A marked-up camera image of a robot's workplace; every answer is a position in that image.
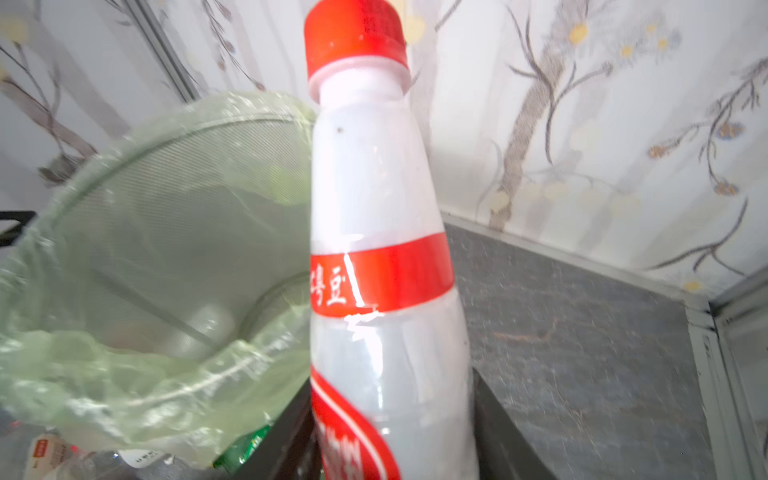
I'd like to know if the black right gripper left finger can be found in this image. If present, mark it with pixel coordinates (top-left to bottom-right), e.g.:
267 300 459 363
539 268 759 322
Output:
231 379 321 480

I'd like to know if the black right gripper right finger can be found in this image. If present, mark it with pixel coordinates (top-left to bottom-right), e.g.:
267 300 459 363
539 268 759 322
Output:
472 368 557 480

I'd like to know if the white bottle red cap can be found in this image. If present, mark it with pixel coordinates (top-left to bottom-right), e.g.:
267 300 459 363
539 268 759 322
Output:
304 1 479 479

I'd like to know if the beige rectangular bottle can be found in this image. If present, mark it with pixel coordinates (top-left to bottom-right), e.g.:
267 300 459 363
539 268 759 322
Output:
22 433 78 480

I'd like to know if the green translucent bin liner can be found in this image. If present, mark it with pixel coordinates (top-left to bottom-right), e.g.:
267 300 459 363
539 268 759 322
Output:
1 92 315 468

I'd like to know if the green plastic waste bin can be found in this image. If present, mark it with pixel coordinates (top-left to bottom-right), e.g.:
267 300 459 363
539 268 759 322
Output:
35 117 311 361

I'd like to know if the green soda bottle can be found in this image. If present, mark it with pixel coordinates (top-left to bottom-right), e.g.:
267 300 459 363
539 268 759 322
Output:
212 424 271 474

